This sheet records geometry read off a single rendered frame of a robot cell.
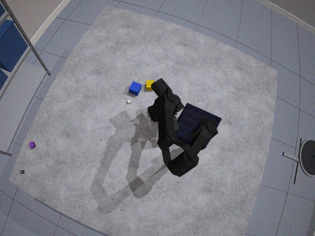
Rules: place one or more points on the yellow block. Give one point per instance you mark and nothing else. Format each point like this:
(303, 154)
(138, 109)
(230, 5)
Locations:
(148, 85)

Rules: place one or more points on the blue block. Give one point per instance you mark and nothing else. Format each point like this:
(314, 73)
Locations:
(135, 88)

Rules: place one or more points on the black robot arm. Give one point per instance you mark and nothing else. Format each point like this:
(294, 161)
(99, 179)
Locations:
(162, 112)

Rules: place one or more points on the small purple block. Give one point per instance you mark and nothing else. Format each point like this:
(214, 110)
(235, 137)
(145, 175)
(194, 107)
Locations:
(32, 144)

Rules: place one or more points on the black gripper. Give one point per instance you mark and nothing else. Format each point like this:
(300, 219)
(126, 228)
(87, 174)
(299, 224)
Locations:
(176, 124)

